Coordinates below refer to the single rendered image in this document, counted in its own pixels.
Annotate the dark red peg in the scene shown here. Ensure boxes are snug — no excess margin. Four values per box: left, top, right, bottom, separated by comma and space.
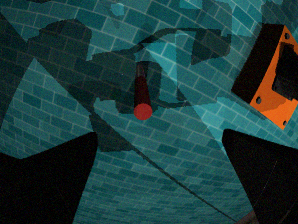
134, 76, 152, 120

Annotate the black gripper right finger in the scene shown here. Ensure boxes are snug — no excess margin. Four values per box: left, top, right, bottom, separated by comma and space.
222, 128, 298, 224

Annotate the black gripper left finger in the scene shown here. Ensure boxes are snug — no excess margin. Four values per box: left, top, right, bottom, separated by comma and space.
0, 132, 98, 224

